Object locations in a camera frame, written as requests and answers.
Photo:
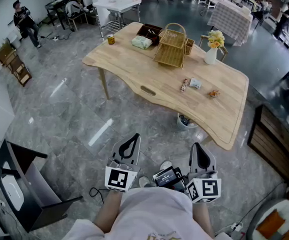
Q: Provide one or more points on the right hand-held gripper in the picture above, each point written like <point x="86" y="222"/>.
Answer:
<point x="207" y="189"/>

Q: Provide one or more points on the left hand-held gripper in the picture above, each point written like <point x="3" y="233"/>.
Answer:
<point x="120" y="179"/>

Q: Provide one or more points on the orange candy wrapper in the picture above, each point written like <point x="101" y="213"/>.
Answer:
<point x="214" y="94"/>

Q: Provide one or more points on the red striped snack bar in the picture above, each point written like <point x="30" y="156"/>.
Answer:
<point x="184" y="85"/>

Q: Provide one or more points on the white square sachet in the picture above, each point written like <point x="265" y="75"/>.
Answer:
<point x="195" y="83"/>

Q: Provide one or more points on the large wicker basket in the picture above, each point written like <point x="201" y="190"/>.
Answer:
<point x="169" y="54"/>

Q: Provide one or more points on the person's left forearm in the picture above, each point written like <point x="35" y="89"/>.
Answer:
<point x="109" y="209"/>

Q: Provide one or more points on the person's right forearm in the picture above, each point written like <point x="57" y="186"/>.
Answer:
<point x="203" y="219"/>

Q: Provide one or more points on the person's left shoe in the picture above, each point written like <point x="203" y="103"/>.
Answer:
<point x="144" y="182"/>

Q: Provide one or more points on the person's shoe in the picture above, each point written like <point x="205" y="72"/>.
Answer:
<point x="144" y="182"/>
<point x="165" y="165"/>

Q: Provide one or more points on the person's right shoe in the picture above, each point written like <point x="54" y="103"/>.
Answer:
<point x="165" y="165"/>

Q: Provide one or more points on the small black screen device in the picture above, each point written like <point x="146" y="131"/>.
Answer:
<point x="164" y="177"/>

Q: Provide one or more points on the white trash bin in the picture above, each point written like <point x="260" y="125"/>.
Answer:
<point x="184" y="124"/>

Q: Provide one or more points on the person's white shirt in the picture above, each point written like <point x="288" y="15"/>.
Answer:
<point x="154" y="214"/>

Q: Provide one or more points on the white power strip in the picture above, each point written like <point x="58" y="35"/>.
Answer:
<point x="236" y="225"/>

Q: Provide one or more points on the dark wooden bench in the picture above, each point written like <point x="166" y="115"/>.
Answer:
<point x="272" y="134"/>

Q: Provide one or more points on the orange cushion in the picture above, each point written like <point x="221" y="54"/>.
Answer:
<point x="269" y="225"/>

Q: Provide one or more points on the grey round pouf bed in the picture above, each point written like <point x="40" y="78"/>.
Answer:
<point x="284" y="206"/>

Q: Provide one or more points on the black side stand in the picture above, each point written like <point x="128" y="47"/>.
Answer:
<point x="37" y="209"/>

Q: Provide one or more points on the white vase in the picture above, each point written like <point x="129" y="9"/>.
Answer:
<point x="210" y="57"/>

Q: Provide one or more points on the green wet wipes pack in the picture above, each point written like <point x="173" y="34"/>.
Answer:
<point x="141" y="42"/>

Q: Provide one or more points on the gold drink can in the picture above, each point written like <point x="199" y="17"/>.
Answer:
<point x="111" y="39"/>

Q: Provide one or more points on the wooden armchair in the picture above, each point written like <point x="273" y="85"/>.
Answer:
<point x="224" y="50"/>

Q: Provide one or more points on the wicker divided basket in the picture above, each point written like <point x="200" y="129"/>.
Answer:
<point x="189" y="46"/>

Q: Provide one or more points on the dark brown organizer box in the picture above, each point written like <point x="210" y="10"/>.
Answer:
<point x="147" y="34"/>

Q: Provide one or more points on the white flat device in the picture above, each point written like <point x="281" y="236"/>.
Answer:
<point x="12" y="192"/>

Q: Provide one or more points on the yellow flower bouquet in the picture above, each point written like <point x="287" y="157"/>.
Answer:
<point x="215" y="39"/>

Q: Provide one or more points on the small wooden shelf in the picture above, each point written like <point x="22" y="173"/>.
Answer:
<point x="14" y="64"/>

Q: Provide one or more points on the checkered cloth table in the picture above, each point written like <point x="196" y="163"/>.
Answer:
<point x="229" y="19"/>

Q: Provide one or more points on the white side table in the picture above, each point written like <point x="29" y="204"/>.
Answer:
<point x="117" y="5"/>

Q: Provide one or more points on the white jacket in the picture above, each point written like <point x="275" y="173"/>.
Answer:
<point x="73" y="7"/>

